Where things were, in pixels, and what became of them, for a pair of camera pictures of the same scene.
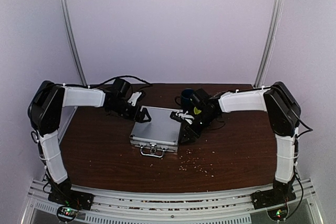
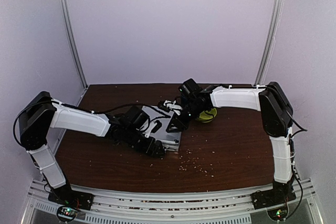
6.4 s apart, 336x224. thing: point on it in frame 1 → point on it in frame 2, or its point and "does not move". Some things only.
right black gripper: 186,132 → 181,125
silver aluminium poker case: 161,133 does not move
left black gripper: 142,115 → 151,150
